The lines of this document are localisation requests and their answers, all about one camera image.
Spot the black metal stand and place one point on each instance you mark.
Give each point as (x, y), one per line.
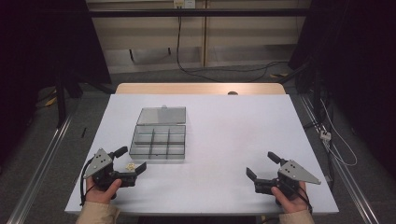
(60, 99)

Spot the black horizontal frame bar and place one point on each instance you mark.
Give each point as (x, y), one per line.
(199, 12)

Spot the white wall socket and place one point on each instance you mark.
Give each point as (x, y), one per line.
(185, 3)

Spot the black curtain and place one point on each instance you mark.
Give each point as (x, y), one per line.
(358, 62)
(40, 62)

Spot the aluminium floor rail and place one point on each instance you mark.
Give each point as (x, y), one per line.
(345, 180)
(40, 165)

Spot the person's right hand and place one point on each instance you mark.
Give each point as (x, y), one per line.
(292, 204)

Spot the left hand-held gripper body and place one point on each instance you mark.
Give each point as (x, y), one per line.
(99, 162)

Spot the person's left hand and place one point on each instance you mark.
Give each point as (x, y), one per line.
(101, 195)

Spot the small cream plastic gear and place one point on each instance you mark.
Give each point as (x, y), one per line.
(130, 167)

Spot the yellow floor tape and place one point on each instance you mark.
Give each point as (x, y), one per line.
(279, 75)
(50, 101)

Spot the white power adapter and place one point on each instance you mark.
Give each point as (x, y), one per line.
(325, 134)

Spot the wooden table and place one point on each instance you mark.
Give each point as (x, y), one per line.
(199, 88)

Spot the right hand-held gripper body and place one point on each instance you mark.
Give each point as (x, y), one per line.
(295, 172)

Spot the clear plastic compartment box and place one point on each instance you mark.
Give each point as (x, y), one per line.
(158, 143)

